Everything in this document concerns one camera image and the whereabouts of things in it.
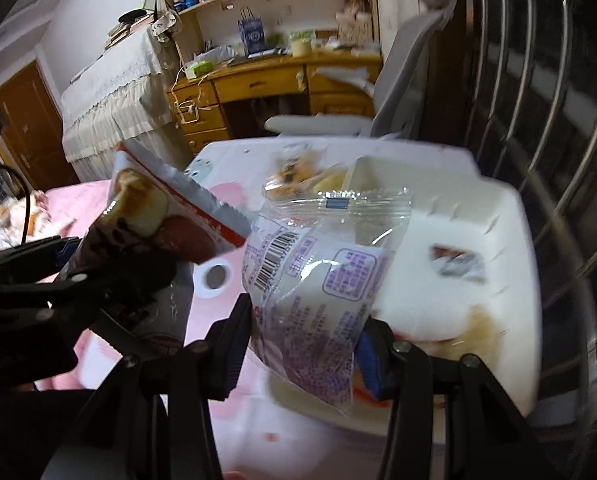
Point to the dark brown snack packet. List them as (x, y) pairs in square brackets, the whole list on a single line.
[(456, 262)]

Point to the blue paper bag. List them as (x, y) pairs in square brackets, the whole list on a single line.
[(252, 35)]

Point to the cream cup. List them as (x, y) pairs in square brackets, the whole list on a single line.
[(300, 45)]

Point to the green tissue box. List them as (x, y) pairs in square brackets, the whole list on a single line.
[(198, 68)]

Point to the red white bread packet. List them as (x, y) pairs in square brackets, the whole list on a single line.
[(178, 210)]

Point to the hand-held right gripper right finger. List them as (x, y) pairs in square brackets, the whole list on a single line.
[(369, 365)]

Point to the clear purple-print snack packet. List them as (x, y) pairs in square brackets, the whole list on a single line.
[(318, 310)]

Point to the white floral bag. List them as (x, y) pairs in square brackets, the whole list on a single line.
[(166, 25)]

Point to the pile of snack packets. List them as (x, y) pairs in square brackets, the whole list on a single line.
[(293, 172)]

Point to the grey office chair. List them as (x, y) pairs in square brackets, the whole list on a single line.
[(403, 70)]

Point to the wooden desk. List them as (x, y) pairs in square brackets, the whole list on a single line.
[(258, 82)]

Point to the lace-covered white cabinet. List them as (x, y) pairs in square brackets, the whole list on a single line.
[(113, 90)]

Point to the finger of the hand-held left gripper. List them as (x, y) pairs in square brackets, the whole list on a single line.
[(128, 280), (38, 255)]

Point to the white plastic bin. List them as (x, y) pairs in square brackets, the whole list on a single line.
[(428, 220)]

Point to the brown wooden door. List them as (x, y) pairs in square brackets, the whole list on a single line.
[(28, 125)]

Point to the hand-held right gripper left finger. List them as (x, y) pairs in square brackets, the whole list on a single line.
[(233, 347)]

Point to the doll figure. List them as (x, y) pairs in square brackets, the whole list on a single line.
[(356, 15)]

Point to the wooden bookshelf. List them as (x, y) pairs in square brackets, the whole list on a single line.
[(278, 5)]

